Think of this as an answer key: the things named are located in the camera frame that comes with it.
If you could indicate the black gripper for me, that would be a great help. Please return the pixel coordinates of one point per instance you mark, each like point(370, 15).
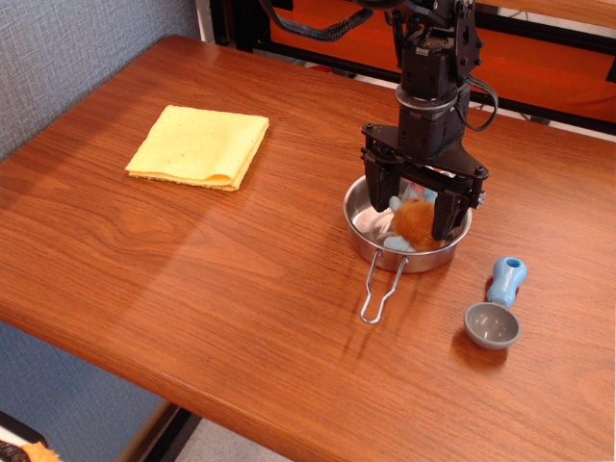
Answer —
point(426, 147)

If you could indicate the blue and brown plush toy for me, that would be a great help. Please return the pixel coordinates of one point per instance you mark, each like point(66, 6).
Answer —
point(413, 220)

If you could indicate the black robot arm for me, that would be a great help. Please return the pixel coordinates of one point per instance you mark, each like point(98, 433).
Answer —
point(437, 49)

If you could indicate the folded yellow towel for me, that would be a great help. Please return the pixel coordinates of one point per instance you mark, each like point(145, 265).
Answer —
point(198, 147)

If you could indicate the stainless steel pan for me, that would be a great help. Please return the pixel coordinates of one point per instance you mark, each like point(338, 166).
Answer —
point(367, 229)

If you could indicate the orange fuzzy object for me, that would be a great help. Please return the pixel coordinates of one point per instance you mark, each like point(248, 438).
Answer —
point(37, 452)

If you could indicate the blue handled grey scoop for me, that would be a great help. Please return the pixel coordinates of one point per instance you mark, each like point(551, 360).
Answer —
point(490, 324)

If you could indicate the orange panel black frame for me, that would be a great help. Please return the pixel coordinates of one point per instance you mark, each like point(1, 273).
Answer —
point(547, 59)

